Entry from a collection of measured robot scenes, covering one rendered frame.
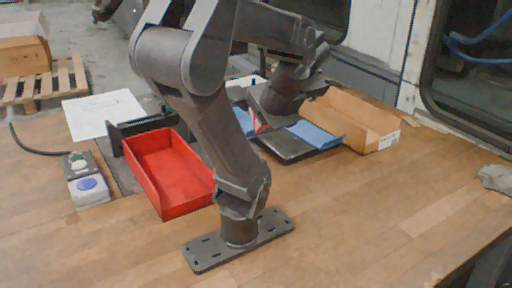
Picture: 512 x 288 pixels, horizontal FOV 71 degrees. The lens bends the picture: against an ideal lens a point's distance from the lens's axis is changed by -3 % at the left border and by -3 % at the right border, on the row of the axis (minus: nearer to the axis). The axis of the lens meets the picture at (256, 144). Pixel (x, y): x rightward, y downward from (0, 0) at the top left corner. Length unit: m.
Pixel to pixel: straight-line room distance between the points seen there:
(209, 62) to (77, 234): 0.47
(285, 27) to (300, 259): 0.37
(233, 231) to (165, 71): 0.32
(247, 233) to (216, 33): 0.35
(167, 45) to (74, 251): 0.44
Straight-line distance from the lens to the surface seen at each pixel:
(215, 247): 0.65
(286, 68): 0.63
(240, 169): 0.53
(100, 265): 0.68
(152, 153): 0.92
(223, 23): 0.40
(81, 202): 0.80
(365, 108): 1.04
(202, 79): 0.39
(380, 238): 0.71
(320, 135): 0.94
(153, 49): 0.41
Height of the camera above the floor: 1.38
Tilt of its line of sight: 31 degrees down
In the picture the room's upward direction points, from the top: straight up
